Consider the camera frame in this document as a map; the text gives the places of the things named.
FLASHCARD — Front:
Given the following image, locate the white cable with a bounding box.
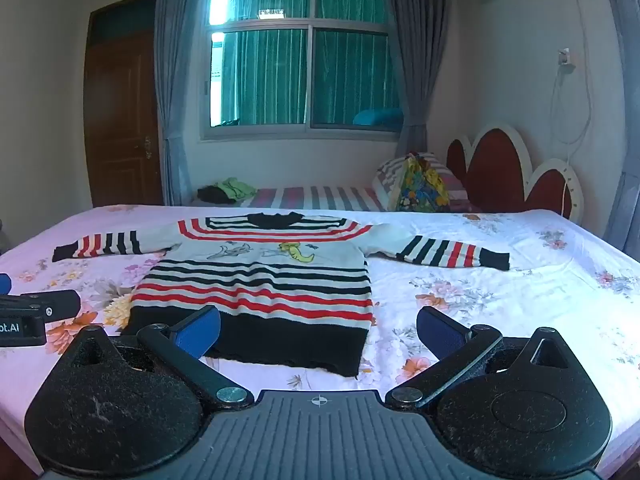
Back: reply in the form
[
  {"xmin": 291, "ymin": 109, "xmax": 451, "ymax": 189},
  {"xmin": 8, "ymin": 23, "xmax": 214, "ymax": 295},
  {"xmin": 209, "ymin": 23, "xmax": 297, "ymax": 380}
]
[{"xmin": 547, "ymin": 0, "xmax": 594, "ymax": 211}]

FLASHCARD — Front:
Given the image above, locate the colourful patterned pillow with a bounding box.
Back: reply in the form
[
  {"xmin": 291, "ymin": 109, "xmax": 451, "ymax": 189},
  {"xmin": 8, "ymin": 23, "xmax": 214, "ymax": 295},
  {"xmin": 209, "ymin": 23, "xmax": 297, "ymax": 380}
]
[{"xmin": 387, "ymin": 152, "xmax": 452, "ymax": 212}]

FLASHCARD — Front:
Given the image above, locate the bed with floral sheet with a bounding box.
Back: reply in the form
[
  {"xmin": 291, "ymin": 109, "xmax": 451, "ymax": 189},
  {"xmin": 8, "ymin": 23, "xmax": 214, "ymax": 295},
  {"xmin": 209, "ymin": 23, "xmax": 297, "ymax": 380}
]
[{"xmin": 0, "ymin": 204, "xmax": 640, "ymax": 480}]

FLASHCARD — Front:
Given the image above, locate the wooden door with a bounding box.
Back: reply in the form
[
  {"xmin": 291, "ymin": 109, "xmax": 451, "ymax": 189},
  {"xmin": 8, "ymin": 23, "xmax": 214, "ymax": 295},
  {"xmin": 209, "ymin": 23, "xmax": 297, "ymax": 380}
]
[{"xmin": 82, "ymin": 0, "xmax": 166, "ymax": 208}]

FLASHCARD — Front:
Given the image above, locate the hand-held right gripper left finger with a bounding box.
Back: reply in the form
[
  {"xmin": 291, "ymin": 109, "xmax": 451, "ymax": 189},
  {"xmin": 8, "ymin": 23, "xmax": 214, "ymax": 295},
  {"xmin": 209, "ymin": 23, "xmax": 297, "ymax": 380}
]
[{"xmin": 62, "ymin": 305, "xmax": 256, "ymax": 411}]

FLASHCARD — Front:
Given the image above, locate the teal cloth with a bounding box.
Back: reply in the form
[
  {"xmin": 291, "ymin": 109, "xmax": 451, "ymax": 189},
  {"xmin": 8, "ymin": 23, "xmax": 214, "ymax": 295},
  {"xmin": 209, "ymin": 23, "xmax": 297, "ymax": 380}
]
[{"xmin": 352, "ymin": 107, "xmax": 405, "ymax": 128}]

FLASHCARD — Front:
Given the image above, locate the dark cloth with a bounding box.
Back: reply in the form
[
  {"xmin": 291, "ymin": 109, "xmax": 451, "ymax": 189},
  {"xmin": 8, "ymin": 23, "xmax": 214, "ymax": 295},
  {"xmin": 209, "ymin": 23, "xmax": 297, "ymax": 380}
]
[{"xmin": 196, "ymin": 185, "xmax": 236, "ymax": 205}]

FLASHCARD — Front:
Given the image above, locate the grey curtain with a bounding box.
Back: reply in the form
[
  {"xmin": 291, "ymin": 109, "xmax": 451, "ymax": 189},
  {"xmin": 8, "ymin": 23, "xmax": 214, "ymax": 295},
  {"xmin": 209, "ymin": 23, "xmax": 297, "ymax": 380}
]
[
  {"xmin": 375, "ymin": 0, "xmax": 453, "ymax": 158},
  {"xmin": 597, "ymin": 0, "xmax": 640, "ymax": 253},
  {"xmin": 154, "ymin": 0, "xmax": 208, "ymax": 206}
]

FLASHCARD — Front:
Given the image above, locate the striped knit sweater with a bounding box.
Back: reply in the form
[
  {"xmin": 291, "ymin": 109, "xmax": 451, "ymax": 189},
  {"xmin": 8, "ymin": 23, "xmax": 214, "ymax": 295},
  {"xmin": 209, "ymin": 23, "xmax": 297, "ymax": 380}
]
[{"xmin": 52, "ymin": 212, "xmax": 511, "ymax": 378}]

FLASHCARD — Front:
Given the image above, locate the green cloth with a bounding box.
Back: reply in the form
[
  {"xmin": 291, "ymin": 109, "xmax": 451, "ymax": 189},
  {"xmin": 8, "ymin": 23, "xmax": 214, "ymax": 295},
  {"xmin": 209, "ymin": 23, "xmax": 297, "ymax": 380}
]
[{"xmin": 215, "ymin": 177, "xmax": 258, "ymax": 200}]

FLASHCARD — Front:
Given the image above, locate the striped pillow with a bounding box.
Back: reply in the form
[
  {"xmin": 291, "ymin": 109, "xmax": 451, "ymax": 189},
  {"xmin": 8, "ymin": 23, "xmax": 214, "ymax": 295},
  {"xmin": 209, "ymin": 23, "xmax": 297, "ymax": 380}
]
[{"xmin": 372, "ymin": 152, "xmax": 483, "ymax": 213}]

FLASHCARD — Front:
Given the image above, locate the red scalloped headboard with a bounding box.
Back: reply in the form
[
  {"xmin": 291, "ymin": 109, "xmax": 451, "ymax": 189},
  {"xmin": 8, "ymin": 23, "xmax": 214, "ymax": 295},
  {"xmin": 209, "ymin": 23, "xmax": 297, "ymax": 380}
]
[{"xmin": 445, "ymin": 122, "xmax": 585, "ymax": 223}]

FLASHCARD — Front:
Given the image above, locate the sliding window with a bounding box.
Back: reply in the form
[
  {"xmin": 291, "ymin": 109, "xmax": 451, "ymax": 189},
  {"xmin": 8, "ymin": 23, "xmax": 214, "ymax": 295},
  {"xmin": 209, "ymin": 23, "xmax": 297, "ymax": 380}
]
[{"xmin": 200, "ymin": 0, "xmax": 406, "ymax": 141}]

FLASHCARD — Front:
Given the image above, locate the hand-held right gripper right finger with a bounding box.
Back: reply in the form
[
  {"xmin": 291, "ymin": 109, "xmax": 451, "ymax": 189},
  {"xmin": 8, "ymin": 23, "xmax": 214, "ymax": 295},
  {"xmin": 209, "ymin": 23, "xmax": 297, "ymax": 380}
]
[{"xmin": 385, "ymin": 306, "xmax": 583, "ymax": 409}]

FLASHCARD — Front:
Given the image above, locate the striped bed sheet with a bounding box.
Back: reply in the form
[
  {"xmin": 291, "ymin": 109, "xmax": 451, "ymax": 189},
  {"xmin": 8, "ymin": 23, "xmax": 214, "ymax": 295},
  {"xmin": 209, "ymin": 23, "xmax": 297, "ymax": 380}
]
[{"xmin": 190, "ymin": 185, "xmax": 396, "ymax": 212}]

